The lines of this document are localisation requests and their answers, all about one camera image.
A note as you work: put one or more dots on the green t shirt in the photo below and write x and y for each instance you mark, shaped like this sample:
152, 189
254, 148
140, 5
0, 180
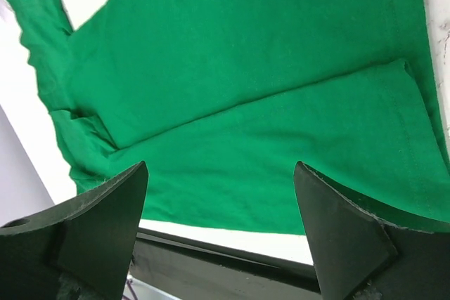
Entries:
221, 98

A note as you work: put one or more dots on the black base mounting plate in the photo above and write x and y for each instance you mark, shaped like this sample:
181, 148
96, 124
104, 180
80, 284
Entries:
189, 269

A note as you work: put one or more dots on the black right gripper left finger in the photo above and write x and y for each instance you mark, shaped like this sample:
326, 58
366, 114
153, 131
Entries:
78, 249

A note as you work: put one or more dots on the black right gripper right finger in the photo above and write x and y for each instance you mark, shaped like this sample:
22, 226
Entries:
366, 249

